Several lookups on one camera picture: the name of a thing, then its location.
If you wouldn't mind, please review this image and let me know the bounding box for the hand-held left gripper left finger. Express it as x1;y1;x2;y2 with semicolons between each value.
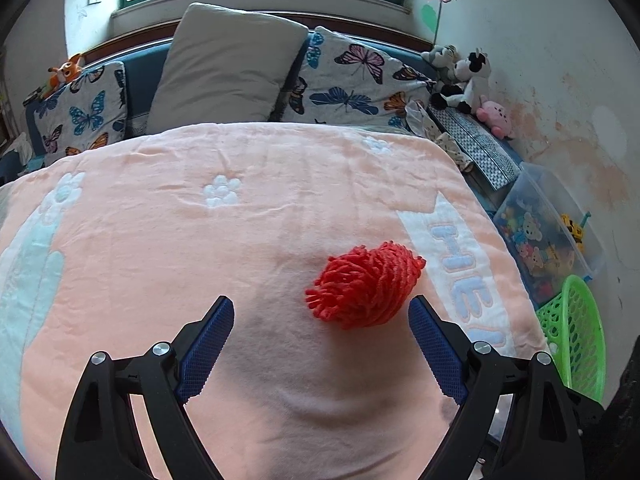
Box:
56;296;236;480

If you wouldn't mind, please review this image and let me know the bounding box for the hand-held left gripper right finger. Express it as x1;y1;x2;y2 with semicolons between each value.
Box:
407;295;586;480

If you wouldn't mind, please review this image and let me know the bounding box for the red yarn pompom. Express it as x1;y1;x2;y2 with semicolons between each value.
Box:
305;241;427;330

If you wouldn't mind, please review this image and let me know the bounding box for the green plastic basket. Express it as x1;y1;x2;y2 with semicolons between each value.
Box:
535;275;607;403

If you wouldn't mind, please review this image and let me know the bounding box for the pink blanket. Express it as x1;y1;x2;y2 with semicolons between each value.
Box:
0;121;551;480

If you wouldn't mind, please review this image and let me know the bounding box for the clear toy storage box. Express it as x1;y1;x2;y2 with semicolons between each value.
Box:
492;161;607;311

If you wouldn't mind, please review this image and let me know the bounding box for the yellow toy vehicle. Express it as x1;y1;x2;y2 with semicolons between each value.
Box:
559;211;593;256

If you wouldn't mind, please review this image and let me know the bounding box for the black white patterned box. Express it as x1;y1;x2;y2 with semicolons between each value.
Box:
429;105;522;192

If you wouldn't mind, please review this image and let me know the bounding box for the patterned small cloth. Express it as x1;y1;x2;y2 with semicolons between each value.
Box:
405;100;473;173

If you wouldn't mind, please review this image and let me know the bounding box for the pink plush toy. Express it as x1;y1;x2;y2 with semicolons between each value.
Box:
475;100;516;141

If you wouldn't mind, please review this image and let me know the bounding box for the butterfly print pillow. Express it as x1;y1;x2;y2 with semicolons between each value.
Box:
34;61;128;167
282;26;438;131

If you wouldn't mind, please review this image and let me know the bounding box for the black and white cow plush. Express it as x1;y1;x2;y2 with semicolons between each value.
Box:
431;47;492;115

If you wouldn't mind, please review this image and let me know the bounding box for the blue bed headboard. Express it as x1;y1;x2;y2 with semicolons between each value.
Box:
22;10;436;161

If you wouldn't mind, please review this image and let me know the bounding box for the grey pillow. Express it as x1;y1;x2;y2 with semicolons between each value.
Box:
146;2;310;135

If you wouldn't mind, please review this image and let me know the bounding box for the grey plush toy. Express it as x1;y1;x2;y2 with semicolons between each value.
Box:
421;44;461;81

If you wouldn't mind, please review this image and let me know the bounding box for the orange fox plush toy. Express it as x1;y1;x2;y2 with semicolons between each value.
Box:
40;52;86;98

